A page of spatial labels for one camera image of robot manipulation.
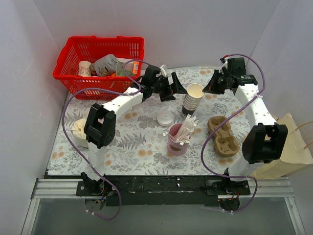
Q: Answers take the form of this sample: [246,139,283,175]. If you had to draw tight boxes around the orange and white package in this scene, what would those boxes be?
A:
[117,57,139,75]

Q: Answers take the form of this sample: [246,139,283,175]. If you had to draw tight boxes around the cream crumpled napkin bundle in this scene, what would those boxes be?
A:
[71,118,88,148]

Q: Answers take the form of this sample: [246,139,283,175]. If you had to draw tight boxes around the white plastic cup lids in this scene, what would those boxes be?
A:
[156,111,174,127]

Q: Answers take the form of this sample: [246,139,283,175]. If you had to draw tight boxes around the white printed cup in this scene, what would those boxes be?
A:
[78,61,91,77]

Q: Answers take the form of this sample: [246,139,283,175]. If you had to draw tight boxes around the pink straw holder cup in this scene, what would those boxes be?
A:
[167,123,189,156]

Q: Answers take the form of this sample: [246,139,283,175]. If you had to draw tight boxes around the white wrapped straws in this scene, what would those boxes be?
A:
[163,115,199,145]

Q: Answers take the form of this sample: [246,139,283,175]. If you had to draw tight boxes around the cream paper bag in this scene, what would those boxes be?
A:
[251,113,313,180]

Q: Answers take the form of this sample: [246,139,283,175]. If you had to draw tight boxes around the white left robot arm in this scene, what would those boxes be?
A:
[81,66,187,196]

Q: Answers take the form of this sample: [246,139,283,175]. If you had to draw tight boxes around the stack of paper cups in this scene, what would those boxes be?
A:
[181,83,204,118]

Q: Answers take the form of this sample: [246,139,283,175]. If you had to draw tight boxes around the aluminium frame rail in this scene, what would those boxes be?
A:
[22,177,305,235]

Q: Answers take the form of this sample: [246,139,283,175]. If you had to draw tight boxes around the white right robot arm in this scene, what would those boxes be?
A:
[202,54,288,195]

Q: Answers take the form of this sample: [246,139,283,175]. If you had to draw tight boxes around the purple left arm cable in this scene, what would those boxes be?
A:
[63,60,157,220]

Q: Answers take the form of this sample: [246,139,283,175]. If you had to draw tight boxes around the floral patterned table mat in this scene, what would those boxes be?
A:
[47,68,256,176]

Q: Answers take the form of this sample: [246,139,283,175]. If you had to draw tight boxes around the brown cardboard cup carrier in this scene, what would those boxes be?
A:
[207,116,240,157]

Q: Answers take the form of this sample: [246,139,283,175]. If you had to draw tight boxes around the red plastic shopping basket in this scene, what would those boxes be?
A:
[53,36,144,100]

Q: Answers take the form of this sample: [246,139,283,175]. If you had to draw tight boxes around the grey crumpled snack bag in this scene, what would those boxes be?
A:
[94,54,118,77]

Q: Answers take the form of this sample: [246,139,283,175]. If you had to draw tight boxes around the green round item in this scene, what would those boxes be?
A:
[115,70,134,77]

